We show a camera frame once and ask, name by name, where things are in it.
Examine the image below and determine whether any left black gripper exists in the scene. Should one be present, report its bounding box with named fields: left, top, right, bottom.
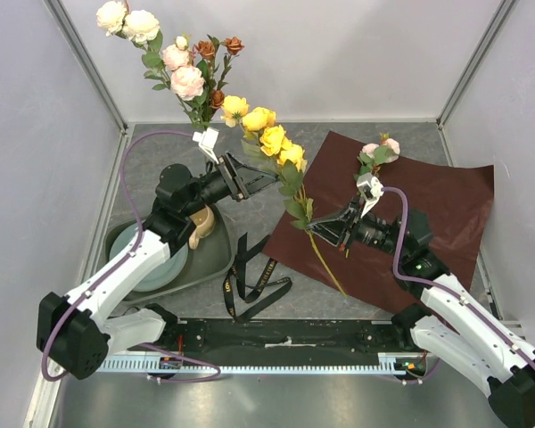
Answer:
left=182, top=151, right=281, bottom=218

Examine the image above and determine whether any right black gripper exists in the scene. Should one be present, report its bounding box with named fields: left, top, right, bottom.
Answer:
left=306, top=196, right=407, bottom=259

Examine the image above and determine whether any yellow rose stem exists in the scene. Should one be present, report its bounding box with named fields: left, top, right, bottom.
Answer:
left=221, top=95, right=346, bottom=294

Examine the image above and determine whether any small pink peony stem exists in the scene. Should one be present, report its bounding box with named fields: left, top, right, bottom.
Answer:
left=353, top=133, right=400, bottom=180

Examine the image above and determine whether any black ribbon with gold text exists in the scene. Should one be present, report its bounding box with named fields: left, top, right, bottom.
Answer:
left=222, top=232, right=293, bottom=323

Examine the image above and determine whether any orange rose stem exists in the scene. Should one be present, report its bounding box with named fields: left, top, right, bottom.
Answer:
left=193, top=35, right=244, bottom=128

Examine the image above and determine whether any red wrapping paper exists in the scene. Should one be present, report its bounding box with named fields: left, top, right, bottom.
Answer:
left=263, top=131, right=494, bottom=313

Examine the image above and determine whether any white peony stem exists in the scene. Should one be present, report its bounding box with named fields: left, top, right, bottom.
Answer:
left=95, top=1, right=179, bottom=102

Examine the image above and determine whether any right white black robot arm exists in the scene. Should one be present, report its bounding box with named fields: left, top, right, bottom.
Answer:
left=308, top=200, right=535, bottom=427

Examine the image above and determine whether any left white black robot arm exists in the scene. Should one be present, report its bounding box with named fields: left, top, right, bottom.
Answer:
left=37, top=152, right=278, bottom=382

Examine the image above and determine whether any beige ceramic mug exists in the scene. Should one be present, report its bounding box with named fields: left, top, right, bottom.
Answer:
left=188, top=206, right=216, bottom=250

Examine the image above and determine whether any dark green tray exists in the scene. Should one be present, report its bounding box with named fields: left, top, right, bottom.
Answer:
left=124, top=207, right=236, bottom=304

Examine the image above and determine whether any teal plate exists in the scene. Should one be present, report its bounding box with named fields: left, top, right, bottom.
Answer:
left=107, top=223, right=189, bottom=292

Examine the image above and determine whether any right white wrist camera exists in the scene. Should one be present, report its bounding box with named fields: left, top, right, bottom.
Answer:
left=357, top=172, right=383, bottom=219

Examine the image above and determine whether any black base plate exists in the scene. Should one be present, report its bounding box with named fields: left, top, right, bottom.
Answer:
left=155, top=318, right=424, bottom=355

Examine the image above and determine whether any light blue cable duct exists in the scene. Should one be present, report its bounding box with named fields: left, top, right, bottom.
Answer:
left=97, top=352, right=407, bottom=375

